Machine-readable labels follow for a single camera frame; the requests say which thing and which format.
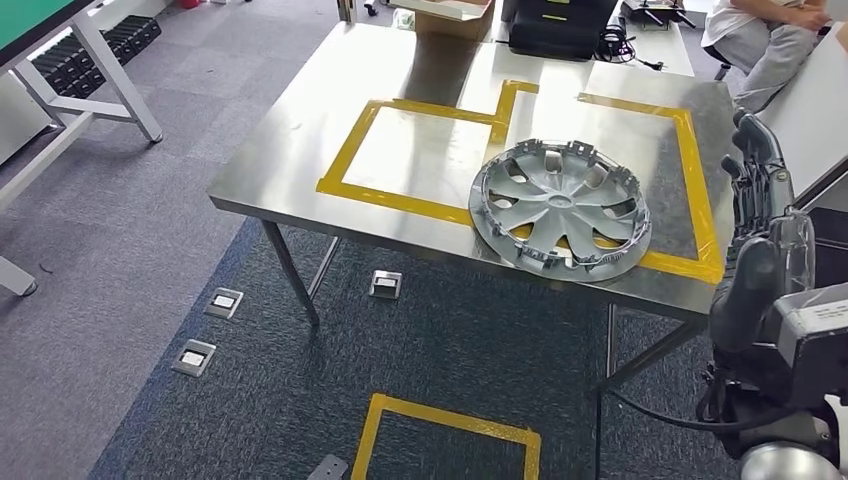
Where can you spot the steel floor socket box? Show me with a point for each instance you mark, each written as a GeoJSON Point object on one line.
{"type": "Point", "coordinates": [385, 285]}
{"type": "Point", "coordinates": [224, 303]}
{"type": "Point", "coordinates": [193, 358]}

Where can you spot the grey wheel cover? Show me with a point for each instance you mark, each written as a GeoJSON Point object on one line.
{"type": "Point", "coordinates": [563, 202]}

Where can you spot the black ribbed blocks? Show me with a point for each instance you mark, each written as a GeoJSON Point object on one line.
{"type": "Point", "coordinates": [126, 36]}

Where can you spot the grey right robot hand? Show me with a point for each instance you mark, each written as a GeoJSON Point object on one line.
{"type": "Point", "coordinates": [748, 291]}

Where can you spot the black stool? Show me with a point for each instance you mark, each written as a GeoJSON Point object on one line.
{"type": "Point", "coordinates": [719, 58]}

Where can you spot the yellow tape outline with notch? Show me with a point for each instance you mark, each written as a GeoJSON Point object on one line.
{"type": "Point", "coordinates": [351, 159]}

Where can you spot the black metal bracket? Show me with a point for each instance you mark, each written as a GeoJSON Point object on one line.
{"type": "Point", "coordinates": [656, 10]}

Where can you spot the person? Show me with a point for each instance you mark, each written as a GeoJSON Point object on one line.
{"type": "Point", "coordinates": [768, 46]}

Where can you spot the yellow floor tape square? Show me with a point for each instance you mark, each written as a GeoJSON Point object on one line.
{"type": "Point", "coordinates": [457, 420]}

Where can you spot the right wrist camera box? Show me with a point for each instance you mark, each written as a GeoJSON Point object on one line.
{"type": "Point", "coordinates": [815, 344]}

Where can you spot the brown cardboard box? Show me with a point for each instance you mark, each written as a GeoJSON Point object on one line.
{"type": "Point", "coordinates": [457, 26]}

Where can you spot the black equipment case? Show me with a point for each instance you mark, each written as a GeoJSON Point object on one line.
{"type": "Point", "coordinates": [560, 36]}

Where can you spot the steel workbench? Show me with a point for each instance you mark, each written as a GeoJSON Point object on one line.
{"type": "Point", "coordinates": [318, 132]}

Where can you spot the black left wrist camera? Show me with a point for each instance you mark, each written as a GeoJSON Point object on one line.
{"type": "Point", "coordinates": [328, 469]}

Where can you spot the steel frame side table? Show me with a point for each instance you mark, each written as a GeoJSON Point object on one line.
{"type": "Point", "coordinates": [815, 132]}

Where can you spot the yellow tape rectangle outline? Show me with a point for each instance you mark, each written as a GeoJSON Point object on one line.
{"type": "Point", "coordinates": [692, 166]}

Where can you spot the white table with green top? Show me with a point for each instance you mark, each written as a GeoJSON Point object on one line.
{"type": "Point", "coordinates": [99, 109]}

